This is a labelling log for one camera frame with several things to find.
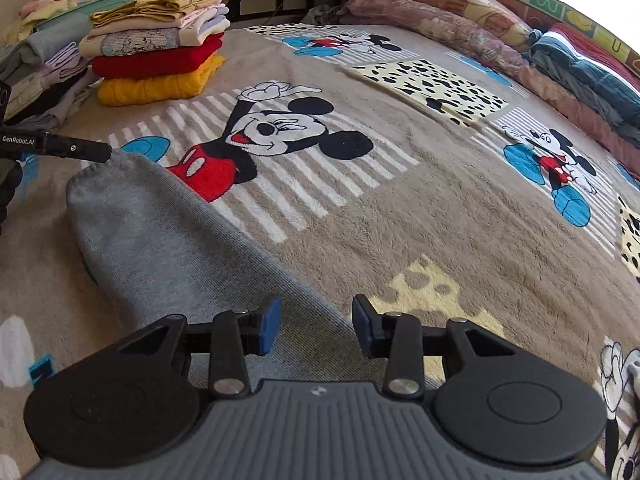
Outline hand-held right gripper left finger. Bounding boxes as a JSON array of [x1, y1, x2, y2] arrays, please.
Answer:
[[117, 295, 282, 401]]

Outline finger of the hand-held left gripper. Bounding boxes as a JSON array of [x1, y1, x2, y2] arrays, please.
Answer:
[[35, 131, 113, 163]]

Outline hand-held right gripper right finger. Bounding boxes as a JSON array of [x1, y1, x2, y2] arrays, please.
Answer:
[[351, 294, 501, 401]]

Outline grey pants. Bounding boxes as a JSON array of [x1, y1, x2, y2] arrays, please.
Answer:
[[65, 149, 443, 396]]

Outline pile of lilac grey clothes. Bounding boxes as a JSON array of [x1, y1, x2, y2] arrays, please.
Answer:
[[0, 42, 101, 128]]

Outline folded yellow sweater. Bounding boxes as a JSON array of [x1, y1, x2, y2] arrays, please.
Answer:
[[97, 52, 227, 107]]

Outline folded grey garment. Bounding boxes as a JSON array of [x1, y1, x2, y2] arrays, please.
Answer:
[[0, 12, 93, 81]]

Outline folded red sweater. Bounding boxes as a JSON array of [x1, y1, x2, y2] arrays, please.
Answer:
[[91, 32, 225, 81]]

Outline printed cartoon blanket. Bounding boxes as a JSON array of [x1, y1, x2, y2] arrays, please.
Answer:
[[0, 20, 640, 480]]

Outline folded beige sequin top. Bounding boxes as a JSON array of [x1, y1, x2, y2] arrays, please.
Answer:
[[79, 26, 183, 58]]

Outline mint green tray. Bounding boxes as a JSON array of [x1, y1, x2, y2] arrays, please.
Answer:
[[32, 0, 151, 31]]

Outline folded pale yellow cloth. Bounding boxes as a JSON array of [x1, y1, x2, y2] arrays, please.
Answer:
[[90, 0, 226, 28]]

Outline folded white pink top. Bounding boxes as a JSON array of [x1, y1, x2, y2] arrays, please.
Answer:
[[167, 2, 231, 41]]

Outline long pink floral pillow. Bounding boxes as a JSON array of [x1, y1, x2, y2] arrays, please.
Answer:
[[340, 0, 640, 181]]

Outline yellow floral pillow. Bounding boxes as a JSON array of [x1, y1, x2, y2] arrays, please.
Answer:
[[402, 0, 533, 53]]

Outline colourful picture headboard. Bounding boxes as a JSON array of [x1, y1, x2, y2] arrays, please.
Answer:
[[432, 0, 640, 68]]

